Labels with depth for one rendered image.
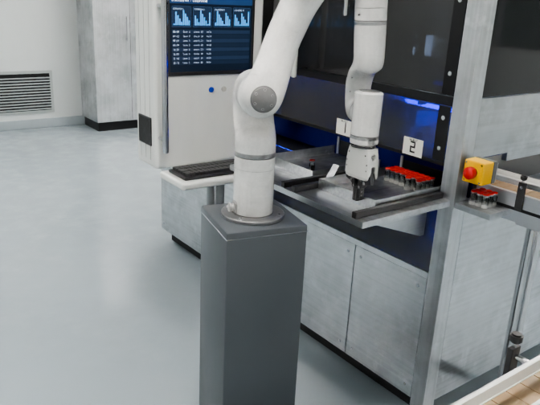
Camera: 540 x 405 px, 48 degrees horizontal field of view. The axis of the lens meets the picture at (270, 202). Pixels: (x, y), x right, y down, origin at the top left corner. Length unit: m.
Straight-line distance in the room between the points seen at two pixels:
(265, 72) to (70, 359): 1.61
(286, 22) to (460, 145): 0.70
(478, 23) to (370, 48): 0.37
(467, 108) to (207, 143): 1.10
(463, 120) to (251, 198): 0.71
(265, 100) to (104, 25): 5.17
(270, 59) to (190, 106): 0.89
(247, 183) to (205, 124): 0.84
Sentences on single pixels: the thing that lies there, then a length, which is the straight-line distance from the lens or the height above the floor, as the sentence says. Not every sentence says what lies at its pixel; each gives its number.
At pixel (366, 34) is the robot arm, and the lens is 1.76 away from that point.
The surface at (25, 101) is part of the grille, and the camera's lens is 7.02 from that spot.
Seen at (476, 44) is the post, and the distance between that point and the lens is 1.98.
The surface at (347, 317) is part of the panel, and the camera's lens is 2.55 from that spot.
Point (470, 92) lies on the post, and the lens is 1.99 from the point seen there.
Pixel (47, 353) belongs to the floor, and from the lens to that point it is 2.84.
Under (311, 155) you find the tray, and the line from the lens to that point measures 2.45.
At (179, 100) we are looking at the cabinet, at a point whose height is 1.08.
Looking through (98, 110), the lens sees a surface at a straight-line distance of 6.79.
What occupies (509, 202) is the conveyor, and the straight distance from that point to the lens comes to 2.08.
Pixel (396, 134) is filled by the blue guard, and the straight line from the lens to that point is 2.18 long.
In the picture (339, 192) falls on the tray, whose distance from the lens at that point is 1.98.
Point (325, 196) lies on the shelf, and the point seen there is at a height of 0.88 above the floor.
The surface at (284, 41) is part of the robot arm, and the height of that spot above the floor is 1.37.
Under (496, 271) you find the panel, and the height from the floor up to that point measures 0.55.
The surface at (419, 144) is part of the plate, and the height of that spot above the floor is 1.04.
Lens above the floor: 1.49
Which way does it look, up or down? 19 degrees down
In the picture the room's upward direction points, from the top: 3 degrees clockwise
